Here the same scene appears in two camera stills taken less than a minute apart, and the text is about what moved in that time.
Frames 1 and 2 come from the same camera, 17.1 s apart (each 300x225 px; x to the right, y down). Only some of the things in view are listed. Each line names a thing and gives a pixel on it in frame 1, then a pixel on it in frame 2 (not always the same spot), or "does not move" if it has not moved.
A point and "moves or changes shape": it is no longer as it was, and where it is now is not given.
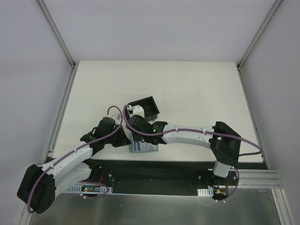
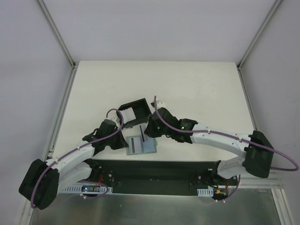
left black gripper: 122,137 does not move
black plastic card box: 149,108 moves or changes shape
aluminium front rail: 259,179 does not move
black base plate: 165,176 does not move
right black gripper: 139,137 to 150,131
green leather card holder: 141,146 does not move
